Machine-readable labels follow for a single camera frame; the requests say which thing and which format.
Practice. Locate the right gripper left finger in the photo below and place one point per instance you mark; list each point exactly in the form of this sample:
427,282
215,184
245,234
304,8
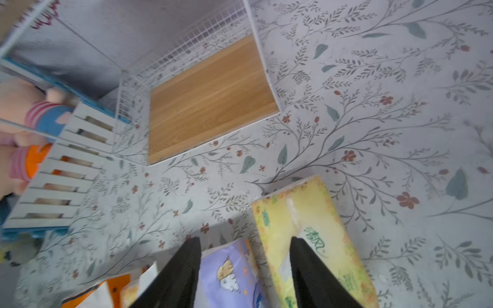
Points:
176,283

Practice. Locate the light green tissue pack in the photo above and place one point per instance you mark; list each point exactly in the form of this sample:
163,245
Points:
304,209

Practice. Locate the blue white toy crib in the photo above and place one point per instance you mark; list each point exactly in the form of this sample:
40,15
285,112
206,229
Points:
54,196

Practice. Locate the purple tissue pack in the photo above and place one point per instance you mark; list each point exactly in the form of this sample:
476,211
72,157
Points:
229,277

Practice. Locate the plush doll blue outfit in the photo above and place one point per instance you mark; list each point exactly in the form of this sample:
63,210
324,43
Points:
25,104

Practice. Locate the orange tissue pack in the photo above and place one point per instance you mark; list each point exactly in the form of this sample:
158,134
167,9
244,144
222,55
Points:
104,294

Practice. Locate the pale yellow tissue pack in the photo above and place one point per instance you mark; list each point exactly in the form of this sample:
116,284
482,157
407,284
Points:
132,291

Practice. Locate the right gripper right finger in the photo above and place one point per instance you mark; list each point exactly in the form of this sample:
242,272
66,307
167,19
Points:
314,284

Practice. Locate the small round toy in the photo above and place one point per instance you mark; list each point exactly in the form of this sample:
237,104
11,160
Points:
20,251

